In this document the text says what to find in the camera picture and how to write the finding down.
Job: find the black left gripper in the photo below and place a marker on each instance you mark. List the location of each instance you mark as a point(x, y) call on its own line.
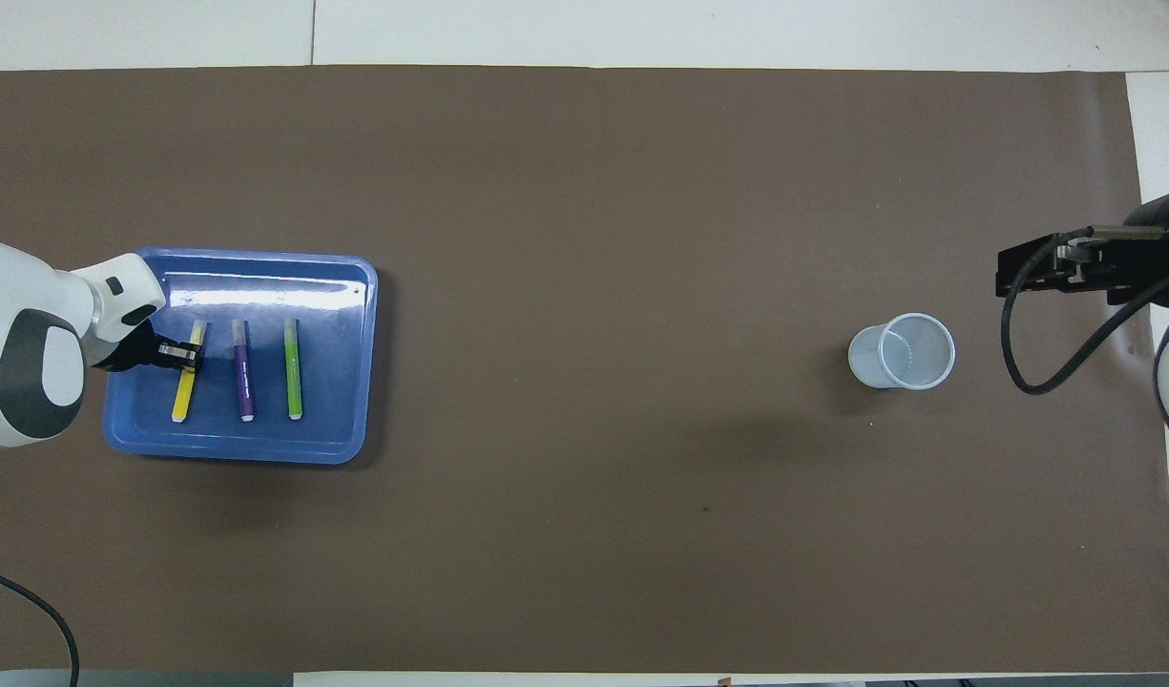
point(131, 353)

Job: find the brown table mat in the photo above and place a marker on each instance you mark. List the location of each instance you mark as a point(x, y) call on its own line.
point(584, 239)

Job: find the purple marker pen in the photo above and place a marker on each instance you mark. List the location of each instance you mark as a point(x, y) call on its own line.
point(244, 382)

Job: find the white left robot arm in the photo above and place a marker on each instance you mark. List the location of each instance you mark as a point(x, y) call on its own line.
point(31, 305)

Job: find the translucent plastic cup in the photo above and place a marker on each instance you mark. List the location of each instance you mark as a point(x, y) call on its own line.
point(904, 353)

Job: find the yellow marker pen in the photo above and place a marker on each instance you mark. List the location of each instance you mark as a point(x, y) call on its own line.
point(181, 396)

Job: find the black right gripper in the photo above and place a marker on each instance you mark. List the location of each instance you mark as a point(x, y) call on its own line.
point(1142, 258)

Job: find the green marker pen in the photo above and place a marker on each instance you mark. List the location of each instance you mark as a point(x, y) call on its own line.
point(293, 382)

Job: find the blue plastic tray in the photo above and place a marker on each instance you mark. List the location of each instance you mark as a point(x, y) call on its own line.
point(336, 401)

